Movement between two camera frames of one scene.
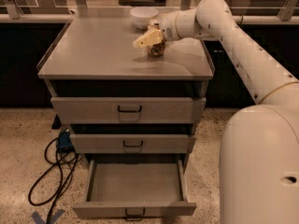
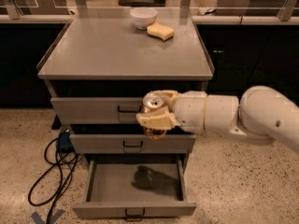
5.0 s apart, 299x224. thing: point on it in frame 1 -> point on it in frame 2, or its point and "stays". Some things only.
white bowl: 142,16 stays
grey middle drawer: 132,143 stays
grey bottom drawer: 135,189 stays
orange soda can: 157,49 -> 152,101
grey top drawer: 128,110 stays
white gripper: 167,27 -> 189,111
